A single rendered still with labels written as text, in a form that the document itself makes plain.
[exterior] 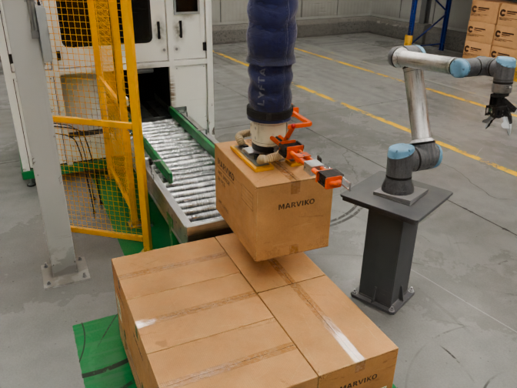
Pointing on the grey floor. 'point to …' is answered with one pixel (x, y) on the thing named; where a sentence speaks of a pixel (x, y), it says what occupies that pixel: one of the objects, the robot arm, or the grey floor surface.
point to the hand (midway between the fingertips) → (498, 132)
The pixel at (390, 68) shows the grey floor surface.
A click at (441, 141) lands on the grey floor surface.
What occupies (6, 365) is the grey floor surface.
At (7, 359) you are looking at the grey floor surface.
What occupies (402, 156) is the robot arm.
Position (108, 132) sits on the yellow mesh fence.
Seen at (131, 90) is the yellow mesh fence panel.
